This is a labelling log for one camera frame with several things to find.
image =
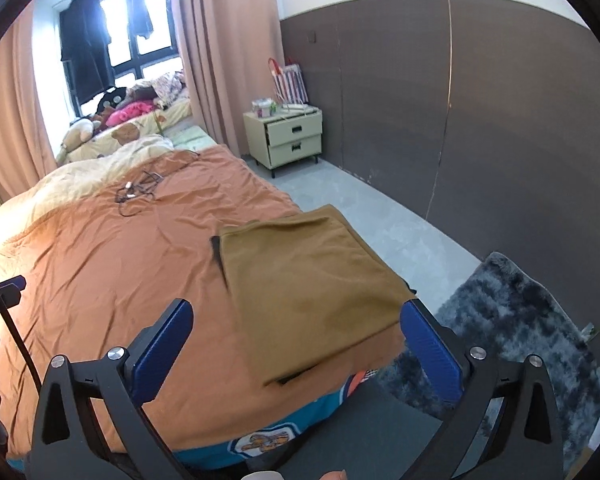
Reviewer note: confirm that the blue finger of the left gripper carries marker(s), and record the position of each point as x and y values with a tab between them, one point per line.
10	290

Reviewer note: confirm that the olive graphic t-shirt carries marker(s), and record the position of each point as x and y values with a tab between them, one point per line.
307	288

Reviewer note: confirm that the pink plush cloth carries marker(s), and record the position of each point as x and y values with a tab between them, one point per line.
132	110

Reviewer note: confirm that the white plush toy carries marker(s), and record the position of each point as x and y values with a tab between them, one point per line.
78	134

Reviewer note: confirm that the cream yellow blanket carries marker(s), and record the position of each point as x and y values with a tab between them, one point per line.
75	180

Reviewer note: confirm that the cream bedside drawer cabinet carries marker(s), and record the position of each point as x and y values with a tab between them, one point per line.
285	137

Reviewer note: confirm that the right pink curtain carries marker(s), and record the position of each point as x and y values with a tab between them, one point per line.
225	46

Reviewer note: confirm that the left pink curtain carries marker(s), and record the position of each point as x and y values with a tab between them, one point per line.
25	152

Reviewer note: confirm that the orange bed duvet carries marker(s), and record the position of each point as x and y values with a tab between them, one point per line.
100	269

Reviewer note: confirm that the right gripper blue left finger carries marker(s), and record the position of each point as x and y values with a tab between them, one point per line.
155	349

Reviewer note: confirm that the small dark hanging garment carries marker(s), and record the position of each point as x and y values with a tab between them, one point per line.
140	19

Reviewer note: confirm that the dark blue shaggy rug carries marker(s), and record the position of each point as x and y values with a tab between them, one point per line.
502	309

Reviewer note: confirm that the dark hanging coat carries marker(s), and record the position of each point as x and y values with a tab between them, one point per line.
84	41

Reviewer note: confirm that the striped gift bag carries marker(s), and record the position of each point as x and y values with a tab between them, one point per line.
288	83

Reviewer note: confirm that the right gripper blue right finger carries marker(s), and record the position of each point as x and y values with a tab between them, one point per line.
440	352

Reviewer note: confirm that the pink curtain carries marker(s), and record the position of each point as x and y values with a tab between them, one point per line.
225	46
25	152

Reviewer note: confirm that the black folded clothes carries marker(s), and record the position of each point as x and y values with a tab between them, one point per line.
215	242

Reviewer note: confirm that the black round plush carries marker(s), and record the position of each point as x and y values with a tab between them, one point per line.
111	98

